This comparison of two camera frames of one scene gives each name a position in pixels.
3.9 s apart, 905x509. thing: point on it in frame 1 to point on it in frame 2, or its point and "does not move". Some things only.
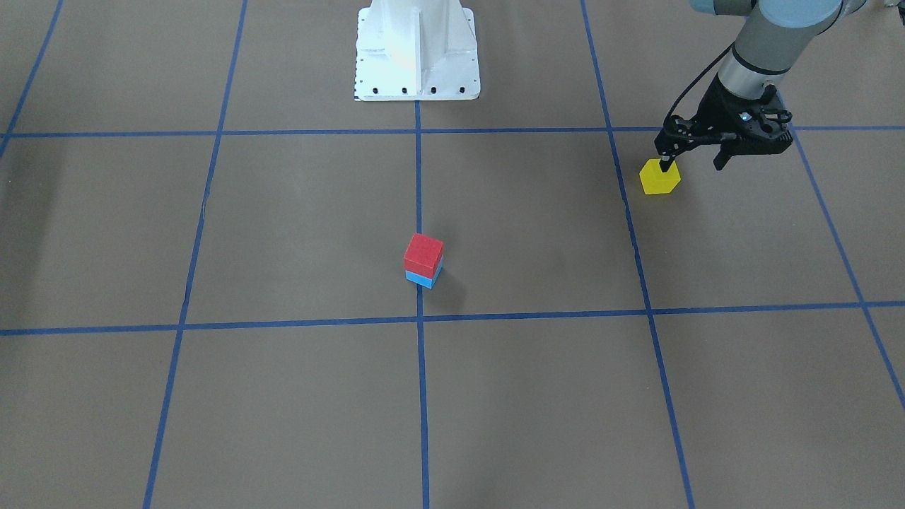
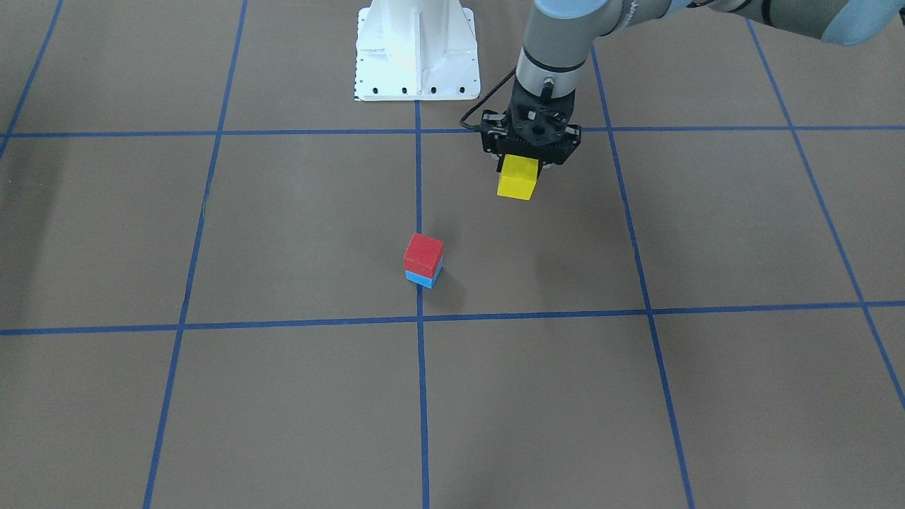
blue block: x=425 y=281 does not move
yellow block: x=655 y=181 to x=518 y=177
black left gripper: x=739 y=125 to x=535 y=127
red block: x=422 y=255 does not move
